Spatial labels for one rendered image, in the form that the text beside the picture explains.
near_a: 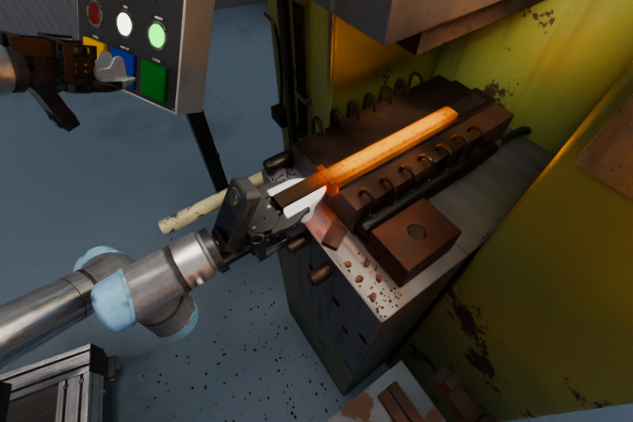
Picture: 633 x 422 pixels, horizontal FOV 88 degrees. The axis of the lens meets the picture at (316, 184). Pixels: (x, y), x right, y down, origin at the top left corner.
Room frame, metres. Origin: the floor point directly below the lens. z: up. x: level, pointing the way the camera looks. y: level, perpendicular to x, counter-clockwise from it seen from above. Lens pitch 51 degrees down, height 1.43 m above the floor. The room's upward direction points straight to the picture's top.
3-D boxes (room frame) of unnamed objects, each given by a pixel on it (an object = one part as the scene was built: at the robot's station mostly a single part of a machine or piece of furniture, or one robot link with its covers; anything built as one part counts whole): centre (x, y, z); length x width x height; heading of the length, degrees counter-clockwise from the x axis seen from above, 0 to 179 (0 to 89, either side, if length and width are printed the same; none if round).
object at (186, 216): (0.61, 0.26, 0.62); 0.44 x 0.05 x 0.05; 125
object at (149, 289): (0.18, 0.25, 0.98); 0.11 x 0.08 x 0.09; 125
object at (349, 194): (0.50, -0.18, 0.96); 0.42 x 0.20 x 0.09; 125
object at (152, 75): (0.64, 0.36, 1.01); 0.07 x 0.05 x 0.07; 60
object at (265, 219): (0.27, 0.11, 0.97); 0.12 x 0.08 x 0.09; 125
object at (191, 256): (0.22, 0.18, 0.98); 0.08 x 0.05 x 0.08; 35
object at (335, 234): (0.29, -0.03, 0.92); 0.04 x 0.03 x 0.01; 153
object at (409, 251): (0.27, -0.16, 0.95); 0.12 x 0.09 x 0.07; 125
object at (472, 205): (0.46, -0.22, 0.69); 0.56 x 0.38 x 0.45; 125
